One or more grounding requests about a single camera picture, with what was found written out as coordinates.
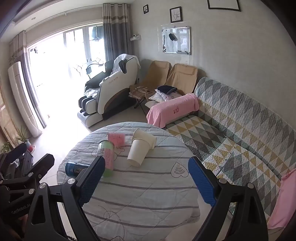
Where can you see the cardboard pieces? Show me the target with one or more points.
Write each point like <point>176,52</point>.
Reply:
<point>140,90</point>

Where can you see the large black picture frame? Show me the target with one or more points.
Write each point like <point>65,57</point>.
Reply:
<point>224,5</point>

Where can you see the dark folded cloth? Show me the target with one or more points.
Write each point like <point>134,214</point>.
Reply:
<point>167,89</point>

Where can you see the sofa with triangle patterned cover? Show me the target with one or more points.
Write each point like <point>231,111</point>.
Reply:
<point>235,129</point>

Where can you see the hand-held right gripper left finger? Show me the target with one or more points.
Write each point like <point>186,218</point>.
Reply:
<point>92,180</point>

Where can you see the white standing air conditioner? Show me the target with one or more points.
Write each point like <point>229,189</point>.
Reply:
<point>22,97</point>

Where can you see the pink towel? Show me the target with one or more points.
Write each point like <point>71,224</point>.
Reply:
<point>168,109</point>

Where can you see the wooden cabinet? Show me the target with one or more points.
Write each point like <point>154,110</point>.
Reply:
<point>5,120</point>

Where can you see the beige recliner chair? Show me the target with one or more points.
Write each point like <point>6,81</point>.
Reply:
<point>156,71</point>
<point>183,75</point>

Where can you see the green potted plant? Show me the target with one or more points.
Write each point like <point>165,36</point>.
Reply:
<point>23,135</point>
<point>6,147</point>

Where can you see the medium black picture frame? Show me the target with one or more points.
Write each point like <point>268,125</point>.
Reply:
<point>175,14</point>

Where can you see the pink sponge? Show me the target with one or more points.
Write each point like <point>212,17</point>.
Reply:
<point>116,139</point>

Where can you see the white paper cup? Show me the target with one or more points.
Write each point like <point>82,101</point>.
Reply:
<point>145,137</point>
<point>137,151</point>

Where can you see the green bottle with pink label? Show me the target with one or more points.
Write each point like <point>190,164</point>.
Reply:
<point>107,153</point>

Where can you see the whiteboard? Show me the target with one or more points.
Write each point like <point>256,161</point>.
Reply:
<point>177,45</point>

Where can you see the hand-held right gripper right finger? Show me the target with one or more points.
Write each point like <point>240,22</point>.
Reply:
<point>201,183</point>

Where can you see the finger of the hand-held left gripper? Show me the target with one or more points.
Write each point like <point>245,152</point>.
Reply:
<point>42,162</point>
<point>14,155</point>

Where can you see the white towel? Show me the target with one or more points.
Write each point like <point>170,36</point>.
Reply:
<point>122,59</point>

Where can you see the grey striped curtain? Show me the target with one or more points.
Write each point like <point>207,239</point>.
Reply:
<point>30,88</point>
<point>118,30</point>

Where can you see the folding stool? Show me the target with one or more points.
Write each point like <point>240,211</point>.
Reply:
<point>138,102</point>

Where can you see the round table striped cloth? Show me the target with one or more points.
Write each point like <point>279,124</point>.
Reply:
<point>143,199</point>

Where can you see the pink cloth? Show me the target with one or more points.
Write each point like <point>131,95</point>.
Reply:
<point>285,199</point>

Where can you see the small black picture frame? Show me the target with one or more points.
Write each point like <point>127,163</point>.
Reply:
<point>145,8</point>

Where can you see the white massage chair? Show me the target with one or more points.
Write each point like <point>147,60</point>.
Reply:
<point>115,88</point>

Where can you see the blue can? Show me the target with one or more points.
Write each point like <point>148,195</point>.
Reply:
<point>75,169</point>

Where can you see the black metal stand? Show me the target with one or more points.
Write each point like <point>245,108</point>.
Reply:
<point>92,67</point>

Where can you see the floral pillow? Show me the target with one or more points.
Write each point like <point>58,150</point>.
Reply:
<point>165,96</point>

